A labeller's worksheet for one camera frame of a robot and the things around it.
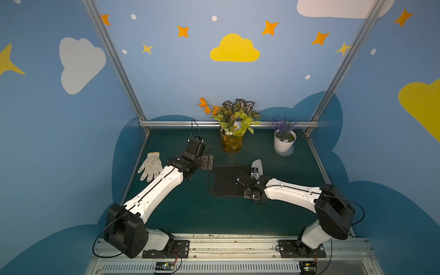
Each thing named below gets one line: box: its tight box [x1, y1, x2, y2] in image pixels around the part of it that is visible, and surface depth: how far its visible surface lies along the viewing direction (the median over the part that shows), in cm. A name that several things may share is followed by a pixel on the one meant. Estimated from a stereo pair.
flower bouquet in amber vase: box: [198, 97, 262, 154], surface depth 104 cm
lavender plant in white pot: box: [270, 111, 298, 157], surface depth 106 cm
